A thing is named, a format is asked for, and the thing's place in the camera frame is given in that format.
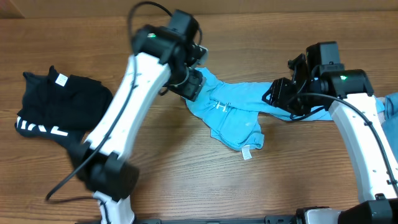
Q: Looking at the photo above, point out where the light blue printed t-shirt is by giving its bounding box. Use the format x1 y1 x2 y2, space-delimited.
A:
185 67 386 161

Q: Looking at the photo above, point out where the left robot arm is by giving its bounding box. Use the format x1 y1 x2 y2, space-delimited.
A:
67 10 208 223

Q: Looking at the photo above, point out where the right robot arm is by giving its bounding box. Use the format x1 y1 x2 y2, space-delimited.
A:
262 41 397 224

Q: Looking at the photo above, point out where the blue denim garment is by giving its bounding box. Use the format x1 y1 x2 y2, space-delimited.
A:
382 93 398 160

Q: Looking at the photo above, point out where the black folded t-shirt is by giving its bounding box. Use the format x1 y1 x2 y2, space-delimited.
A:
14 66 113 147

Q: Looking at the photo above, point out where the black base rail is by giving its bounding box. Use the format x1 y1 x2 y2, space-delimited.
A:
132 215 302 224

